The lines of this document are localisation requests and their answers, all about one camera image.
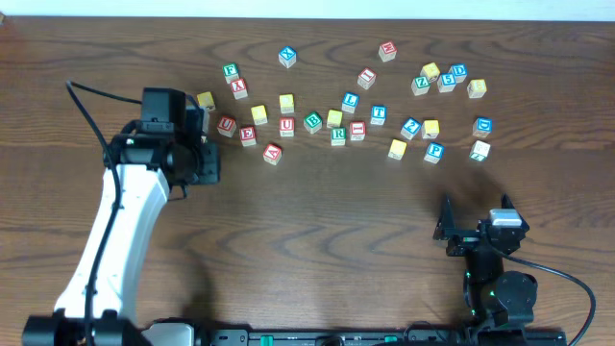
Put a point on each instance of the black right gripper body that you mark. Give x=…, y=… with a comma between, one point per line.
x=467, y=238

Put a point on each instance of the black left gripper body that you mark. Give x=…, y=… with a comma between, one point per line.
x=209, y=161

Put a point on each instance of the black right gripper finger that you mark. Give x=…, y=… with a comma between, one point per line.
x=506, y=202
x=446, y=220

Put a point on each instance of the red u block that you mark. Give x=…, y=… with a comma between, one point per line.
x=287, y=126
x=226, y=126

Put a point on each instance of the blue P block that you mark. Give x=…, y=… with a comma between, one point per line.
x=434, y=153

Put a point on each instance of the red E block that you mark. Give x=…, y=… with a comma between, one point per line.
x=248, y=136

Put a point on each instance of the red i block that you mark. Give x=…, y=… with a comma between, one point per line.
x=366, y=78
x=357, y=130

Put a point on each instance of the green R block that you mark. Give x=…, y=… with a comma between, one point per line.
x=338, y=136

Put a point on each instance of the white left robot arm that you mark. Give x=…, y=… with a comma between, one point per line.
x=98, y=305

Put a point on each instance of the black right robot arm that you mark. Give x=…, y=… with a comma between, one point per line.
x=500, y=300

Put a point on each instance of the yellow block far left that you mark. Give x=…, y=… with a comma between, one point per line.
x=206, y=101

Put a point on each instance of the green L block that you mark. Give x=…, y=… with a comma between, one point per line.
x=479, y=151

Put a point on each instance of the blue D block right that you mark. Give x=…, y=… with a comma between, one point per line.
x=482, y=127

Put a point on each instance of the blue d block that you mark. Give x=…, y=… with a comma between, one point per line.
x=482, y=127
x=459, y=71

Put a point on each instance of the red Y block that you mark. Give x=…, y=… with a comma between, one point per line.
x=239, y=89

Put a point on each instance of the green F block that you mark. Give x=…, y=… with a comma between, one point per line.
x=231, y=72

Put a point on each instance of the yellow S block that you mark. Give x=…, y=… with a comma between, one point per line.
x=397, y=149

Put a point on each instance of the yellow block left middle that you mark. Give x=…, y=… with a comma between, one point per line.
x=259, y=114

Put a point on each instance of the yellow K block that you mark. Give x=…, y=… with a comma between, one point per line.
x=430, y=129

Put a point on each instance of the blue 2 block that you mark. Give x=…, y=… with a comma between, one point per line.
x=410, y=128

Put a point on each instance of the red A block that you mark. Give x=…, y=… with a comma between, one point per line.
x=272, y=154

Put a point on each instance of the yellow block upper middle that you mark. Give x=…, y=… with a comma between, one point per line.
x=287, y=103

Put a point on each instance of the yellow 8 block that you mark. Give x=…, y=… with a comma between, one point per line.
x=476, y=88

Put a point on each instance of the blue T block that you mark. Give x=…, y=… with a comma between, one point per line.
x=378, y=115

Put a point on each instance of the blue 5 block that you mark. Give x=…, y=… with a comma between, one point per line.
x=446, y=82

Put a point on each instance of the blue X block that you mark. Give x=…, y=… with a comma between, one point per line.
x=287, y=56

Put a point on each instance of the green Z block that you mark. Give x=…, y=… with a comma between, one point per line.
x=420, y=85

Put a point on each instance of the blue D block upper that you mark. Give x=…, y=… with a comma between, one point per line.
x=459, y=71

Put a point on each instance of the green B block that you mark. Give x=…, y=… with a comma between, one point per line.
x=313, y=122

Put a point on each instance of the yellow block centre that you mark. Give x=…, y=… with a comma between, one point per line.
x=334, y=118

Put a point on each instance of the yellow block upper right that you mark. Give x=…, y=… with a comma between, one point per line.
x=430, y=71

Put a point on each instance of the blue L block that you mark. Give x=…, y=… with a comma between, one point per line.
x=349, y=102

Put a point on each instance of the red M block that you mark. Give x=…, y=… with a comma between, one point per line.
x=387, y=51

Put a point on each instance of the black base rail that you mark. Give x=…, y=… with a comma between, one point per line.
x=384, y=337

